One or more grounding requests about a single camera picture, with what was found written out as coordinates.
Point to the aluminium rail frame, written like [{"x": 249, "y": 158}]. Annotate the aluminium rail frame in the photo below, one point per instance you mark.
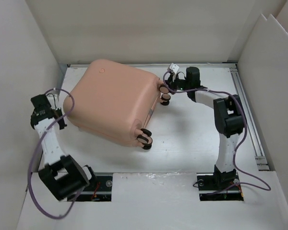
[{"x": 260, "y": 158}]

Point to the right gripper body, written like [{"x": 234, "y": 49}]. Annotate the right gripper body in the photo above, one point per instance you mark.
[{"x": 179, "y": 84}]

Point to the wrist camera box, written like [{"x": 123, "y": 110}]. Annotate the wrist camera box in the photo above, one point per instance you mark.
[
  {"x": 173, "y": 68},
  {"x": 54, "y": 100}
]

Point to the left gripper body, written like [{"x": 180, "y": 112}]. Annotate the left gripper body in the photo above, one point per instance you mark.
[{"x": 62, "y": 123}]

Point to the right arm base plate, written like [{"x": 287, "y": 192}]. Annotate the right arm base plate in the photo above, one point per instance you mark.
[{"x": 210, "y": 190}]

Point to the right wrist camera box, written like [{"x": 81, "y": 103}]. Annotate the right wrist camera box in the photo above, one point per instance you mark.
[{"x": 173, "y": 68}]

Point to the pink suitcase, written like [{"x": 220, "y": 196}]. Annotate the pink suitcase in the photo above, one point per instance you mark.
[{"x": 116, "y": 101}]

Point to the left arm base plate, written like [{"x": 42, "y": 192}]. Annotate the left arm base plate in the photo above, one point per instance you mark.
[{"x": 98, "y": 192}]

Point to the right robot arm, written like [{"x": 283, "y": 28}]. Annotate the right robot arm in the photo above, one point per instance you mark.
[{"x": 228, "y": 117}]

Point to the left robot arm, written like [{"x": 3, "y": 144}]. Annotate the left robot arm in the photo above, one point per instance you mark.
[{"x": 61, "y": 174}]

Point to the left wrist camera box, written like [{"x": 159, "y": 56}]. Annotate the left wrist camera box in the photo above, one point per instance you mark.
[{"x": 54, "y": 100}]

